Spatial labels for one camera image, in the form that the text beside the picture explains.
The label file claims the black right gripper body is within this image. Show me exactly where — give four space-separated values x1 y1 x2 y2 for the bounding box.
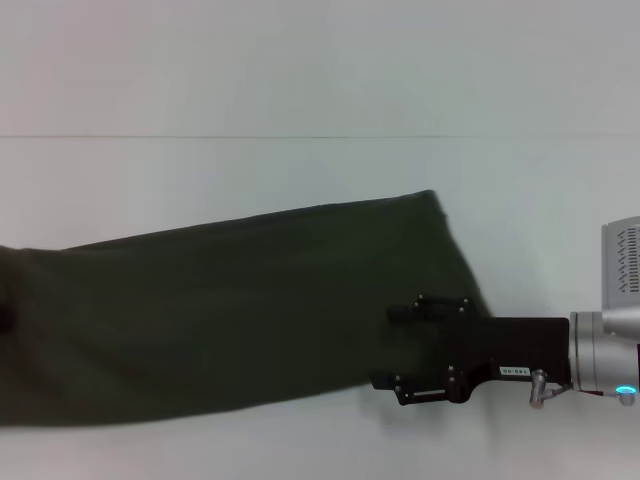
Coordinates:
439 315 572 405

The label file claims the silver knurled plug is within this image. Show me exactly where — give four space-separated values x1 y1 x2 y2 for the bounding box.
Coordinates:
528 368 550 411

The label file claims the dark green t-shirt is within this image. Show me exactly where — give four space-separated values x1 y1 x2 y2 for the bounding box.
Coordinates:
0 189 497 427

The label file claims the grey cable with metal connector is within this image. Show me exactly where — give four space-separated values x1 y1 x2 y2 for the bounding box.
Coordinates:
549 380 621 400

